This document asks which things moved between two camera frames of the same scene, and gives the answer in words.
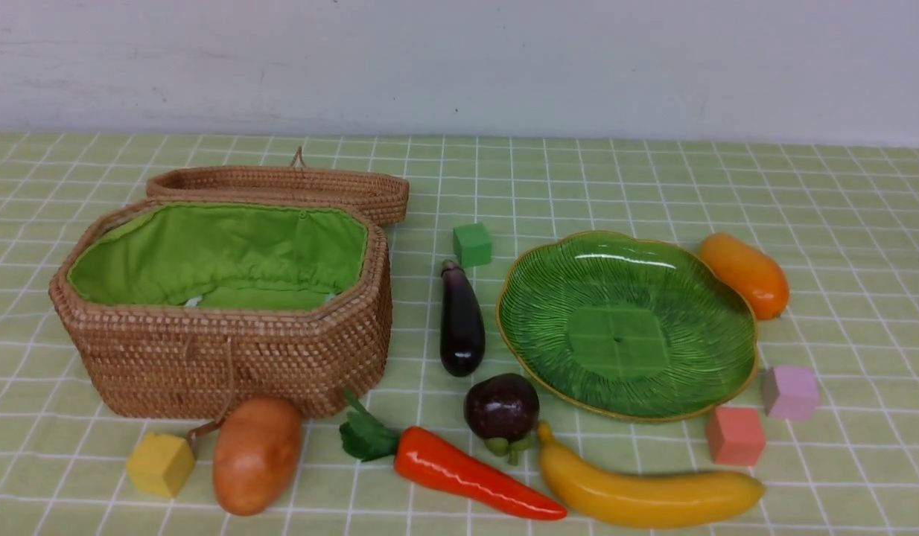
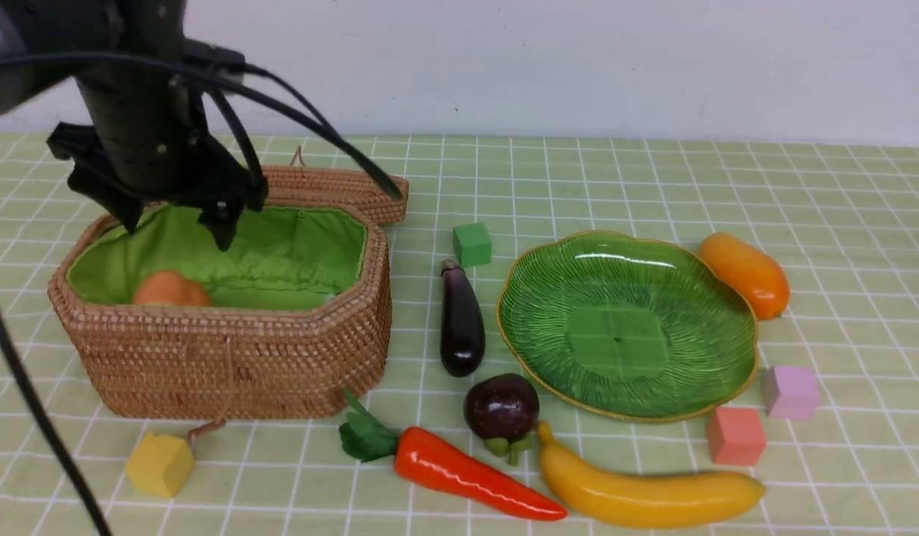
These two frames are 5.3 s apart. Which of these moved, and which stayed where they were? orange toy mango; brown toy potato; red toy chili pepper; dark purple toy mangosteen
Moved: brown toy potato
Stayed: dark purple toy mangosteen; red toy chili pepper; orange toy mango
